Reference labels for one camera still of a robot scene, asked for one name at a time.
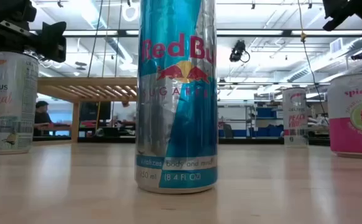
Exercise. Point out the person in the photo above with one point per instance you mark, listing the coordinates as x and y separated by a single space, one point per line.
41 118
128 116

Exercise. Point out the black office chair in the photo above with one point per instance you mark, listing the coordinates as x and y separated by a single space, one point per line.
228 130

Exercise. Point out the silver ceiling air duct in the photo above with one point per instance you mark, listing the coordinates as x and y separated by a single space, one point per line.
324 63

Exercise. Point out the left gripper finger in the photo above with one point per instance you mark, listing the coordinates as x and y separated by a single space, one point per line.
53 42

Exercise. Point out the black ceiling fixture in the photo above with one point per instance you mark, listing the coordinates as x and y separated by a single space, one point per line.
358 56

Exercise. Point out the Spindrift raspberry lime can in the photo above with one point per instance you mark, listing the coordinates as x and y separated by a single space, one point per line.
355 130

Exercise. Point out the Celsius tropical vibe can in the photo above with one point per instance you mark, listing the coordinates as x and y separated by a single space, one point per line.
10 109

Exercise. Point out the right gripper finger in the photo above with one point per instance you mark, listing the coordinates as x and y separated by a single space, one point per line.
339 12

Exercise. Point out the blue silver Red Bull can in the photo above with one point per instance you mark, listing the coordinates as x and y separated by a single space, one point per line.
176 109

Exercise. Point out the wooden slatted shelf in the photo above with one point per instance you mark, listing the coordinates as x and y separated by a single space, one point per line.
90 81

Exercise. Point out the black monitor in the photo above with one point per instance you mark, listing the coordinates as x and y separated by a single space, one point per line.
90 112

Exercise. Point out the white round ceiling lamp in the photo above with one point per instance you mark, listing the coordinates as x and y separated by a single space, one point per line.
128 19

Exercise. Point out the white ceiling vent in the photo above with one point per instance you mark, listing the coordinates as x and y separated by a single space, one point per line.
336 45

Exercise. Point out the rack with blue bins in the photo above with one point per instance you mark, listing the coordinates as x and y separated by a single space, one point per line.
265 112

